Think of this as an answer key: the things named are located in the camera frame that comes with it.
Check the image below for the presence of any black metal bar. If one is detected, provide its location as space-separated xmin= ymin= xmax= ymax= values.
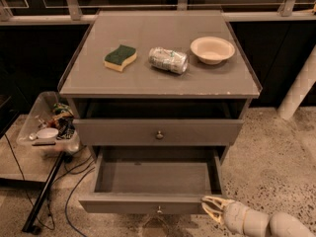
xmin=22 ymin=152 xmax=65 ymax=233

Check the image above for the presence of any small white bowl in bin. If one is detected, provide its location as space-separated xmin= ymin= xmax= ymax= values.
xmin=37 ymin=127 xmax=58 ymax=139

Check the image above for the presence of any clear plastic bin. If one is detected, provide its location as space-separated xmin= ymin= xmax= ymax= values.
xmin=17 ymin=92 xmax=81 ymax=157

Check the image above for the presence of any green yellow sponge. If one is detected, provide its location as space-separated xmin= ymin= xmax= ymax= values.
xmin=104 ymin=44 xmax=137 ymax=72

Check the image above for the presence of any grey drawer cabinet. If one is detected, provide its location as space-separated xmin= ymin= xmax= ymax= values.
xmin=58 ymin=11 xmax=261 ymax=160

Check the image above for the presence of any grey drawer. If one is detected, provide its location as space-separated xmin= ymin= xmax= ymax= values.
xmin=80 ymin=146 xmax=223 ymax=214
xmin=72 ymin=99 xmax=245 ymax=146

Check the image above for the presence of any metal railing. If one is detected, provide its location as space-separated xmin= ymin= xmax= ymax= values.
xmin=0 ymin=0 xmax=316 ymax=25

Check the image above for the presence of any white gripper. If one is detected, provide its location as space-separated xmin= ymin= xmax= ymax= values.
xmin=201 ymin=196 xmax=271 ymax=237

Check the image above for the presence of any white pillar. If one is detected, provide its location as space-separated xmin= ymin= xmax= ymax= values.
xmin=277 ymin=45 xmax=316 ymax=119

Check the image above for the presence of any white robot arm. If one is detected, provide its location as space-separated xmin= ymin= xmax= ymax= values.
xmin=201 ymin=196 xmax=315 ymax=237

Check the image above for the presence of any blue cable on floor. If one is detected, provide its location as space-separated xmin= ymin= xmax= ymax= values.
xmin=63 ymin=166 xmax=96 ymax=237

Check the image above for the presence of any grey top drawer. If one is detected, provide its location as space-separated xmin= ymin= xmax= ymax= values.
xmin=72 ymin=99 xmax=245 ymax=146

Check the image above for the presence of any black cable on floor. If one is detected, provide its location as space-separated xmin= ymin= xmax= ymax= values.
xmin=3 ymin=133 xmax=56 ymax=231

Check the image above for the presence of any crushed silver can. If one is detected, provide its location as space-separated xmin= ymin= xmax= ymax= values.
xmin=148 ymin=47 xmax=188 ymax=75

